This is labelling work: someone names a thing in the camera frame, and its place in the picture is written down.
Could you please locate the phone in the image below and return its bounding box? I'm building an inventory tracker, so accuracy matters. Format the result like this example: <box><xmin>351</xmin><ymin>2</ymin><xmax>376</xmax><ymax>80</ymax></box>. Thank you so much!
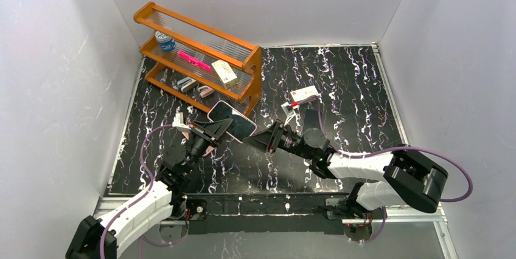
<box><xmin>303</xmin><ymin>109</ymin><xmax>321</xmax><ymax>132</ymax></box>
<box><xmin>207</xmin><ymin>100</ymin><xmax>257</xmax><ymax>143</ymax></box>

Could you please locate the pink phone case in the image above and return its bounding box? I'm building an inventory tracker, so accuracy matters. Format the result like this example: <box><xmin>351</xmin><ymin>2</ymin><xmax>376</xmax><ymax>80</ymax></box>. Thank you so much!
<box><xmin>203</xmin><ymin>146</ymin><xmax>215</xmax><ymax>157</ymax></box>

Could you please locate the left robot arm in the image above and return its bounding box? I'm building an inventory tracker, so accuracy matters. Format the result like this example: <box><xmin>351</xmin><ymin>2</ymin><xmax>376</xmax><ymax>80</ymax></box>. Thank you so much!
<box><xmin>65</xmin><ymin>119</ymin><xmax>232</xmax><ymax>258</ymax></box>

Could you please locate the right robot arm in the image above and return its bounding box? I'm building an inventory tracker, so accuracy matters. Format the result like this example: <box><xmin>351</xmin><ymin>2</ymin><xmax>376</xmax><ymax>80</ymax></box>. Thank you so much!
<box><xmin>243</xmin><ymin>121</ymin><xmax>448</xmax><ymax>214</ymax></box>

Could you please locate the white red flat box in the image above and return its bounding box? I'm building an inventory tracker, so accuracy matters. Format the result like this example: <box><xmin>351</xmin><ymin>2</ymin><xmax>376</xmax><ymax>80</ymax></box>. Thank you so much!
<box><xmin>290</xmin><ymin>85</ymin><xmax>320</xmax><ymax>104</ymax></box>

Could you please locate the pink white stapler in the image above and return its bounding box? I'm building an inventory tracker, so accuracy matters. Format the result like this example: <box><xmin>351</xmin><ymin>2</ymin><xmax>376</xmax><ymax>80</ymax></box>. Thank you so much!
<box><xmin>197</xmin><ymin>85</ymin><xmax>215</xmax><ymax>98</ymax></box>

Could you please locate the white yellow small box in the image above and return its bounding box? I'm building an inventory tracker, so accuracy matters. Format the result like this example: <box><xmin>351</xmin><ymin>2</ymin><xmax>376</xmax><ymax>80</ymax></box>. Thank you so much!
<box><xmin>211</xmin><ymin>60</ymin><xmax>239</xmax><ymax>89</ymax></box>

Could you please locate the orange wooden shelf rack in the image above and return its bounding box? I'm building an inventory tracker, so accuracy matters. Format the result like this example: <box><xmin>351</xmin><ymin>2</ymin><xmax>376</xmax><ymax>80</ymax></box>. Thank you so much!
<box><xmin>133</xmin><ymin>2</ymin><xmax>262</xmax><ymax>116</ymax></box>

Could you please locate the pink highlighter pen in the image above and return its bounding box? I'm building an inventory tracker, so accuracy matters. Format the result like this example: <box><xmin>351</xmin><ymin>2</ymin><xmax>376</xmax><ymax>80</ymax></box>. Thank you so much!
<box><xmin>178</xmin><ymin>50</ymin><xmax>211</xmax><ymax>71</ymax></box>

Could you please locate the blue white round jar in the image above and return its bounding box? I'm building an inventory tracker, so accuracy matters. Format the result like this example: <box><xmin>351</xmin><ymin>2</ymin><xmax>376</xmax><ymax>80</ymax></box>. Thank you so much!
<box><xmin>155</xmin><ymin>31</ymin><xmax>176</xmax><ymax>52</ymax></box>

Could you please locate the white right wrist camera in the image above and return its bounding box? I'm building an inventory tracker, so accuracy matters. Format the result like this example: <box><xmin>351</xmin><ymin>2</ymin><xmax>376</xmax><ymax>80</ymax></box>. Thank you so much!
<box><xmin>281</xmin><ymin>102</ymin><xmax>299</xmax><ymax>125</ymax></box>

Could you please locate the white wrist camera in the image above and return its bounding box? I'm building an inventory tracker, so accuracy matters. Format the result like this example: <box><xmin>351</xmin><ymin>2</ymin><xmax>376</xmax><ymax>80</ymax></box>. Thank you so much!
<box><xmin>172</xmin><ymin>112</ymin><xmax>190</xmax><ymax>134</ymax></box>
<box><xmin>281</xmin><ymin>102</ymin><xmax>299</xmax><ymax>125</ymax></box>

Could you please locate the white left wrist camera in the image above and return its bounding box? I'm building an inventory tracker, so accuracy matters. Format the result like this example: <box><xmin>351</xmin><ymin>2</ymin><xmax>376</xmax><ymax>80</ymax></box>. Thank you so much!
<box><xmin>172</xmin><ymin>112</ymin><xmax>190</xmax><ymax>134</ymax></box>

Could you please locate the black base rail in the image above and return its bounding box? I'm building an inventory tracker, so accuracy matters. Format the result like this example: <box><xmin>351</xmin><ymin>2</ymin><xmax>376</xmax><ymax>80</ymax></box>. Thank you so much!
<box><xmin>159</xmin><ymin>192</ymin><xmax>388</xmax><ymax>246</ymax></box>

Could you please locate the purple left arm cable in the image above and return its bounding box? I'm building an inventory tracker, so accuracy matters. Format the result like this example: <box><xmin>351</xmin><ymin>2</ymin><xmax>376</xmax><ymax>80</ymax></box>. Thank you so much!
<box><xmin>99</xmin><ymin>124</ymin><xmax>176</xmax><ymax>259</ymax></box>

